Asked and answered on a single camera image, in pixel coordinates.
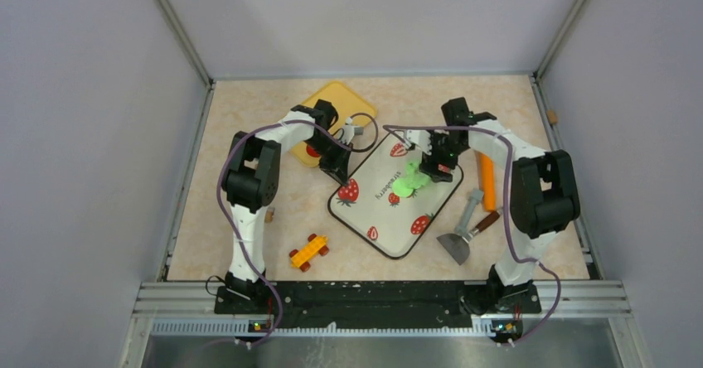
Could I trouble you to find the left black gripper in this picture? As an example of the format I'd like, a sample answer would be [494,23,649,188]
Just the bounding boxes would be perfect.
[304,133,353,186]

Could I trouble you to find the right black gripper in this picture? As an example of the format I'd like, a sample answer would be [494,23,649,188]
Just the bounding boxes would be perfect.
[419,128,468,182]

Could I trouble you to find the green dough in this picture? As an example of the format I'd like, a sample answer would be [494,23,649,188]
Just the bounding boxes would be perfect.
[400,161,430,190]

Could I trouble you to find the round green dough wrapper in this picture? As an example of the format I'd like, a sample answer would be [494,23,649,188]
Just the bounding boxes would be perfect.
[391,178,415,198]

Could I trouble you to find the white strawberry tray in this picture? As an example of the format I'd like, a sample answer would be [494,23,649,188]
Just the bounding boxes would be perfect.
[327,135,463,259]

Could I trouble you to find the metal scraper brown handle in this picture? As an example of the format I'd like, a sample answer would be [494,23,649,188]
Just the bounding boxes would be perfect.
[436,211,502,265]

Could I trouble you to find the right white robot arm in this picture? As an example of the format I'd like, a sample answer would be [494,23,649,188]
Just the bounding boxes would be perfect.
[404,98,580,312]

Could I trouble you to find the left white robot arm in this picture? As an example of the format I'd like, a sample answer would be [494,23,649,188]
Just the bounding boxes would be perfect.
[218,100,363,313]

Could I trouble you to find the red dough disc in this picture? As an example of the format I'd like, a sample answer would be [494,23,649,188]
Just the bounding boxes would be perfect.
[306,145,320,158]

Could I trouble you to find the grey plastic tool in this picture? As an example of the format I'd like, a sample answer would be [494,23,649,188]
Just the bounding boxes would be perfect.
[454,188,484,236]

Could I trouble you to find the yellow toy car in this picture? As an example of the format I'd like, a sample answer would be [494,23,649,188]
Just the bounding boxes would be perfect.
[288,234,329,273]

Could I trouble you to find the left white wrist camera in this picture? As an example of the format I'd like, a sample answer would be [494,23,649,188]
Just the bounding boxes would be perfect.
[339,117,364,145]

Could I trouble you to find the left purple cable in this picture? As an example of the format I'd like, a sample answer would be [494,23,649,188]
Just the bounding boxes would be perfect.
[217,113,381,349]

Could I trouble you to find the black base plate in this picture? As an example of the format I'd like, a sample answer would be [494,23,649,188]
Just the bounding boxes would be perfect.
[214,280,542,329]

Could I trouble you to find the aluminium frame rail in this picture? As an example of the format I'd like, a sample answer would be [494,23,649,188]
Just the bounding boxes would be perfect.
[119,280,652,367]

